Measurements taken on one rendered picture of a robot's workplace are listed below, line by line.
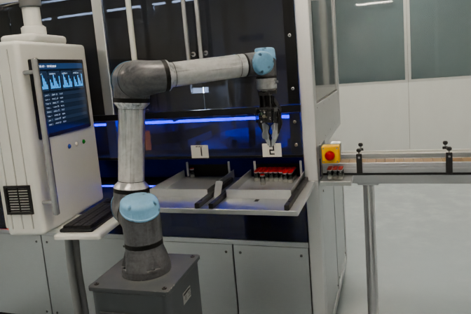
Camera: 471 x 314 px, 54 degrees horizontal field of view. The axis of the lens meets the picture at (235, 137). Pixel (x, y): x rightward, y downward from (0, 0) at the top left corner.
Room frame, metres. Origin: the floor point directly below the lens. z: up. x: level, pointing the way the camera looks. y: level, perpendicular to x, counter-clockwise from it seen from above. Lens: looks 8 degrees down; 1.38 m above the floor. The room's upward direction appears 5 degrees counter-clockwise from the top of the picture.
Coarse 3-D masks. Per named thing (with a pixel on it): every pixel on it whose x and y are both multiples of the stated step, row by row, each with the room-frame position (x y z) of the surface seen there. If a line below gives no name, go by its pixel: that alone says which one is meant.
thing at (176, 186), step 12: (168, 180) 2.03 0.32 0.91; (180, 180) 2.12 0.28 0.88; (192, 180) 2.10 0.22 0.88; (204, 180) 2.08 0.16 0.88; (216, 180) 2.06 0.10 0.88; (156, 192) 1.86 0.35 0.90; (168, 192) 1.85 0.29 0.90; (180, 192) 1.83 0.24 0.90; (192, 192) 1.81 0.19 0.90; (204, 192) 1.79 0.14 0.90
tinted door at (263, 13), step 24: (216, 0) 2.04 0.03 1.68; (240, 0) 2.01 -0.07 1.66; (264, 0) 1.97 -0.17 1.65; (216, 24) 2.05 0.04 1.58; (240, 24) 2.01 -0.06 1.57; (264, 24) 1.98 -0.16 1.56; (216, 48) 2.05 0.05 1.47; (240, 48) 2.01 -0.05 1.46; (216, 96) 2.06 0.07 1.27; (240, 96) 2.02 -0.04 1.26
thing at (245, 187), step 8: (248, 176) 2.04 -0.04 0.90; (304, 176) 1.95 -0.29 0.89; (232, 184) 1.83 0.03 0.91; (240, 184) 1.93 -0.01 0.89; (248, 184) 1.94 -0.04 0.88; (256, 184) 1.93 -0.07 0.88; (272, 184) 1.91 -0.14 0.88; (280, 184) 1.89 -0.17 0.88; (288, 184) 1.88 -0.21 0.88; (296, 184) 1.79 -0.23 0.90; (232, 192) 1.76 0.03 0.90; (240, 192) 1.74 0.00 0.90; (248, 192) 1.73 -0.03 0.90; (256, 192) 1.72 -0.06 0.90; (264, 192) 1.71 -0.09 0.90; (272, 192) 1.70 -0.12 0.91; (280, 192) 1.69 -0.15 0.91; (288, 192) 1.68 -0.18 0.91
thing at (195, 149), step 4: (192, 148) 2.09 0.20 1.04; (196, 148) 2.08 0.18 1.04; (204, 148) 2.07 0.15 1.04; (192, 152) 2.09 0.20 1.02; (196, 152) 2.08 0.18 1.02; (204, 152) 2.07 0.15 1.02; (192, 156) 2.09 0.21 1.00; (196, 156) 2.08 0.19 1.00; (200, 156) 2.08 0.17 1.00; (204, 156) 2.07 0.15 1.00; (208, 156) 2.06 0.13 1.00
